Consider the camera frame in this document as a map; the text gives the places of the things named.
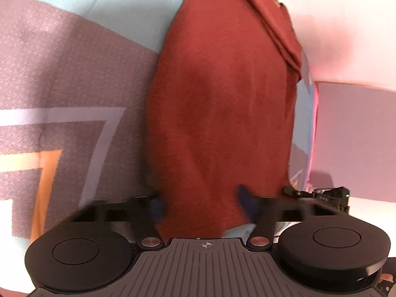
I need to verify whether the dark red long-sleeve sweater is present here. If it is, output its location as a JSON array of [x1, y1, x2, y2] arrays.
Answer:
[[146, 0, 302, 238]]

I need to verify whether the grey bedside cabinet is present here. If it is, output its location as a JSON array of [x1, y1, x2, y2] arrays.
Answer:
[[309, 82, 395, 202]]

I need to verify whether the blue grey patterned bed sheet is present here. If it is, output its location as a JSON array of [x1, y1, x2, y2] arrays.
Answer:
[[0, 0, 320, 295]]

